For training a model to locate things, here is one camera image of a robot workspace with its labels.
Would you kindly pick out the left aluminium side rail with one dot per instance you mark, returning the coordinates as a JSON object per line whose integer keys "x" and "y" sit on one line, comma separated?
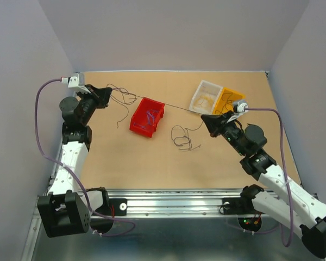
{"x": 53, "y": 177}

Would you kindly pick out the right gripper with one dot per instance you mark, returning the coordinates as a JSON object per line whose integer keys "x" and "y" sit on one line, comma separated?
{"x": 217, "y": 123}

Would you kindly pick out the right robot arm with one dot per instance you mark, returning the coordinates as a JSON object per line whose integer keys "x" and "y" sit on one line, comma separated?
{"x": 294, "y": 208}

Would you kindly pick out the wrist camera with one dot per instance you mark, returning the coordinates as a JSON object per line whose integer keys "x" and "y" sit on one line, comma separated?
{"x": 75, "y": 83}
{"x": 239, "y": 108}

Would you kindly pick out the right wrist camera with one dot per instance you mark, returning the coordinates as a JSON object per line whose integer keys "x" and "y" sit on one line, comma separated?
{"x": 239, "y": 108}

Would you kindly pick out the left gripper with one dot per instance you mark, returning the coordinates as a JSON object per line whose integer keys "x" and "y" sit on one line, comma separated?
{"x": 99, "y": 95}

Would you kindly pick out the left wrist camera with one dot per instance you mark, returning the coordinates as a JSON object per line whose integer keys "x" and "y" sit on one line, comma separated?
{"x": 75, "y": 83}

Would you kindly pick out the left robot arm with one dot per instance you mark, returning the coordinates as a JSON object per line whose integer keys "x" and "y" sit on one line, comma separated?
{"x": 68, "y": 163}

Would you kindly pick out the aluminium mounting rail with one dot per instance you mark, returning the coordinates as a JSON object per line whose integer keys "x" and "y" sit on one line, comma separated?
{"x": 161, "y": 204}

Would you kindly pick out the yellow plastic bin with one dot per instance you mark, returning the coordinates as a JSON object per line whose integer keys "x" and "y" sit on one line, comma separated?
{"x": 224, "y": 101}

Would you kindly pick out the white plastic bin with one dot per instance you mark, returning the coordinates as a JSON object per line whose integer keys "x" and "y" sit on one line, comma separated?
{"x": 204, "y": 98}

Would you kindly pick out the red plastic bin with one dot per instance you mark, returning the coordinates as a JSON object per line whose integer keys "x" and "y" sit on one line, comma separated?
{"x": 146, "y": 117}

